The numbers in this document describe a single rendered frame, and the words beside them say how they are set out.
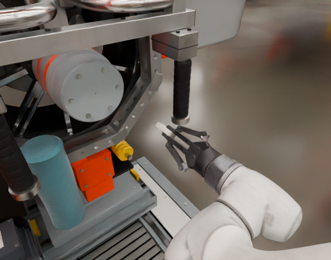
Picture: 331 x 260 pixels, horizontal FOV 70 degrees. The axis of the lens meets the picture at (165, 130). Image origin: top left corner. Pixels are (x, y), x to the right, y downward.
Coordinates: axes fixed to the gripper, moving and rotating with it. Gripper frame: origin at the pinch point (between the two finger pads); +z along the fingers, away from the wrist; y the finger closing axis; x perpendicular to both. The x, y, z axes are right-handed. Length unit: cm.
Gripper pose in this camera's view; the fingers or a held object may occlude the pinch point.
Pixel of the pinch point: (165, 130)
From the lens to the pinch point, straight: 72.3
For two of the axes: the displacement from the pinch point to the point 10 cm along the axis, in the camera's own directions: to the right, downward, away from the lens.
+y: 5.5, -8.3, -0.7
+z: -6.1, -4.7, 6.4
